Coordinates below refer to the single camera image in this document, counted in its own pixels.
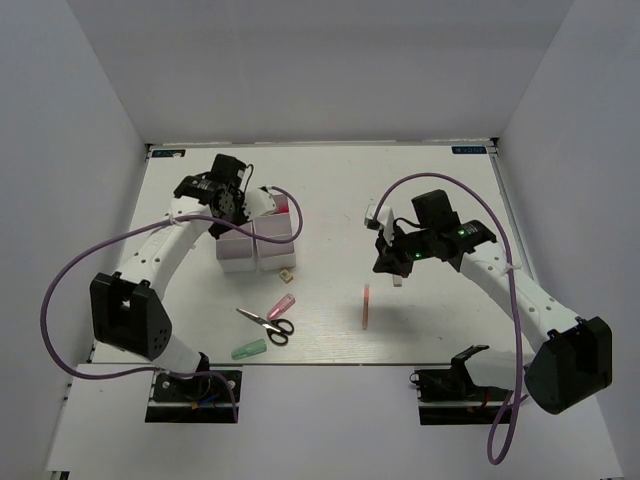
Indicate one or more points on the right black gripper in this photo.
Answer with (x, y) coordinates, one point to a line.
(389, 259)

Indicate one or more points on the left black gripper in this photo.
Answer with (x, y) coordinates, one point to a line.
(239, 200)

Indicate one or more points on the orange slim highlighter pen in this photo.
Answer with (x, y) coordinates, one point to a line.
(365, 308)

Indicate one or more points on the pink black highlighter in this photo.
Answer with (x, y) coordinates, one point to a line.
(282, 205)

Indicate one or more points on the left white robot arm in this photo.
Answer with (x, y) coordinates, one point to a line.
(126, 306)

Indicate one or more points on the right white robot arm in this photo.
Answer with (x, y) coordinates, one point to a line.
(571, 356)

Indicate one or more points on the left white organizer tray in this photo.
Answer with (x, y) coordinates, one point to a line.
(235, 252)

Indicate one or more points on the left blue corner label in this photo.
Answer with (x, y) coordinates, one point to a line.
(168, 153)

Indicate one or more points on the blue corner label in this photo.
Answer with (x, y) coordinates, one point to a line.
(168, 153)
(468, 150)

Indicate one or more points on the small tan eraser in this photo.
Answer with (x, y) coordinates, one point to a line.
(286, 276)

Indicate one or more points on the pink correction tape case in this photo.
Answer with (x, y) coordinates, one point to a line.
(281, 307)

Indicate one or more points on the right blue corner label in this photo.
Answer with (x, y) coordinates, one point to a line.
(468, 150)

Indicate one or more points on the green correction tape case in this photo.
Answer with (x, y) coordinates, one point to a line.
(248, 350)

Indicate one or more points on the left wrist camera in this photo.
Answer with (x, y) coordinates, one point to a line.
(259, 202)

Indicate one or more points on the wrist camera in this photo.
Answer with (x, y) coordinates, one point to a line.
(381, 219)
(259, 202)

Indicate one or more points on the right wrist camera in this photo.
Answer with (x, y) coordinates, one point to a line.
(381, 219)

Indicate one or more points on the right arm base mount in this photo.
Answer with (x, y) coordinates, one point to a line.
(445, 399)

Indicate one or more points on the black handled scissors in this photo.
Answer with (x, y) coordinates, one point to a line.
(278, 331)

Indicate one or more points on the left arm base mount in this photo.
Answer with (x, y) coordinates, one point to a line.
(207, 400)

